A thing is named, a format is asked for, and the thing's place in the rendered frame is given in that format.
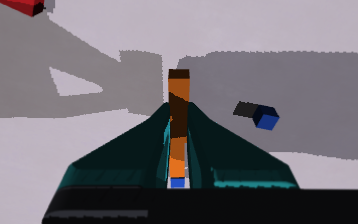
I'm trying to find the red rod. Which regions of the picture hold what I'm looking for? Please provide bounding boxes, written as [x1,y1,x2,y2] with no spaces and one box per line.
[0,0,44,17]

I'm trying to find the orange rod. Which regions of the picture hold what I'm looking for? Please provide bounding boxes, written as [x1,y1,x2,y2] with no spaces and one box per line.
[168,69,190,143]
[169,143,184,177]

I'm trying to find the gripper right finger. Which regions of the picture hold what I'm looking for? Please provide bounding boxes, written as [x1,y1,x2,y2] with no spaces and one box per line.
[187,102,300,189]

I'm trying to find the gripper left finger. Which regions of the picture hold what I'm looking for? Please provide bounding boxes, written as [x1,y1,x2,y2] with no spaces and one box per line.
[56,102,171,191]

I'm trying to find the blue cube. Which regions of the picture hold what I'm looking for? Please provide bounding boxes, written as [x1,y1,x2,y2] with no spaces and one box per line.
[171,170,185,188]
[252,105,280,130]

